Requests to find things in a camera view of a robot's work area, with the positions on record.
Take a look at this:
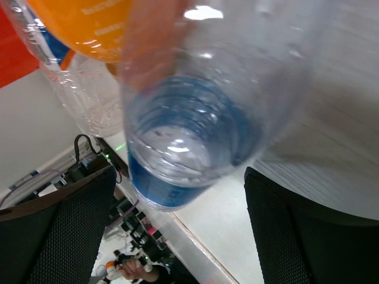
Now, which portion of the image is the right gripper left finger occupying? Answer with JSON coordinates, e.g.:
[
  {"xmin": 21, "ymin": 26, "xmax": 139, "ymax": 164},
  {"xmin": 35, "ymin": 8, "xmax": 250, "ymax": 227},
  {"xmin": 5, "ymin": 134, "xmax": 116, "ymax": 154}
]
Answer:
[{"xmin": 1, "ymin": 166, "xmax": 116, "ymax": 283}]

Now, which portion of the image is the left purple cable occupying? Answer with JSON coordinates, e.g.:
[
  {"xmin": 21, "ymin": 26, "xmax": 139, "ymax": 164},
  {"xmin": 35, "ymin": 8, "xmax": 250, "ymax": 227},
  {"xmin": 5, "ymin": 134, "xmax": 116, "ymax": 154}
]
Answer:
[{"xmin": 0, "ymin": 169, "xmax": 63, "ymax": 208}]

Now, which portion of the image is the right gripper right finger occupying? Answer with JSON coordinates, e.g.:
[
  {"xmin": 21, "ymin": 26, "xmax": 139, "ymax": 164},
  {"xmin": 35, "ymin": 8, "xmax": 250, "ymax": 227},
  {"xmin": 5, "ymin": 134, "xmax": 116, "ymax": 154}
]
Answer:
[{"xmin": 244, "ymin": 167, "xmax": 378, "ymax": 283}]

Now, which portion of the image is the blue label water bottle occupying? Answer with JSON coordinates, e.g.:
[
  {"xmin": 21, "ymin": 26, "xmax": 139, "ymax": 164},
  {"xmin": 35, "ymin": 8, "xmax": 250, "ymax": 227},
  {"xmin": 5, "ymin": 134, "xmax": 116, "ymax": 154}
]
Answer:
[{"xmin": 120, "ymin": 1, "xmax": 333, "ymax": 211}]

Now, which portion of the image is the orange juice bottle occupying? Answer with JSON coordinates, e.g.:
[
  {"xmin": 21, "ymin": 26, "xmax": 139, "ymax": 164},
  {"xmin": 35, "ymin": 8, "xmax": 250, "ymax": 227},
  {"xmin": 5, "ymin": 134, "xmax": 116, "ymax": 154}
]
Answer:
[{"xmin": 27, "ymin": 0, "xmax": 131, "ymax": 70}]

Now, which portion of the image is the clear bottle white label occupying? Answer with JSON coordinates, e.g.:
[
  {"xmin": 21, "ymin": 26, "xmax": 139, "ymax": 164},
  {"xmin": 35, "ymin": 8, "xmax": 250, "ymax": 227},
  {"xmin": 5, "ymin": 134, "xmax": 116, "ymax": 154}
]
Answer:
[{"xmin": 1, "ymin": 1, "xmax": 123, "ymax": 137}]

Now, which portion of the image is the orange plastic bin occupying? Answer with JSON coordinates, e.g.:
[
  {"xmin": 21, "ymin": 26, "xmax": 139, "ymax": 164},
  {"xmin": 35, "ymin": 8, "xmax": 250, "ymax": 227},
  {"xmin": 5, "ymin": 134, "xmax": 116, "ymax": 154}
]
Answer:
[{"xmin": 0, "ymin": 9, "xmax": 39, "ymax": 87}]

